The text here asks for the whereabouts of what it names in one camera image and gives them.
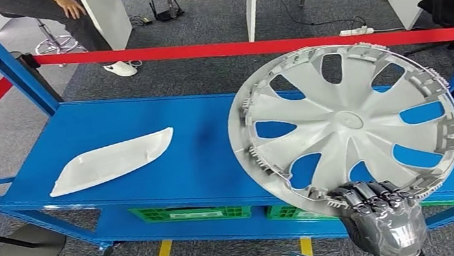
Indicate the person's hand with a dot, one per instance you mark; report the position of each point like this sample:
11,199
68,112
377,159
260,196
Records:
73,7

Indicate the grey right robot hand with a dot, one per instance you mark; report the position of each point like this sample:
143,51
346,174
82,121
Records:
388,228

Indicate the grey plastic wheel hubcap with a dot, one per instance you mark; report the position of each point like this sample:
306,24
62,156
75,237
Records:
347,121

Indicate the white curved plastic part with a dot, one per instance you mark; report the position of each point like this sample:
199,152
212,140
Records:
110,163

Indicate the blue metal shelf rack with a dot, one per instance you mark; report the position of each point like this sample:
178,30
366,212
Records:
144,124

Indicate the white office desk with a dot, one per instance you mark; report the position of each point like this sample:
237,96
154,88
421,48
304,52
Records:
106,12

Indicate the person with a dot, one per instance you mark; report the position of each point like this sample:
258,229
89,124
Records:
34,5

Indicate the chrome base stool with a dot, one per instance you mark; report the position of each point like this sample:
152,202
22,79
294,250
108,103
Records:
58,44

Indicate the green plastic crate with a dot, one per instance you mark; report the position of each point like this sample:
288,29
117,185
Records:
442,203
190,213
285,214

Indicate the chrome base belt stanchion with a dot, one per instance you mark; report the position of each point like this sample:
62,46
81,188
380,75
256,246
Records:
26,61

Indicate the black router with antennas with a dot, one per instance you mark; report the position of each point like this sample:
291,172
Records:
166,14

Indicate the long red barrier belt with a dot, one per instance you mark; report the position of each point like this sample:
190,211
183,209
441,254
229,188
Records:
243,48

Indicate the white power strip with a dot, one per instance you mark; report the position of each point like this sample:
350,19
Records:
356,31

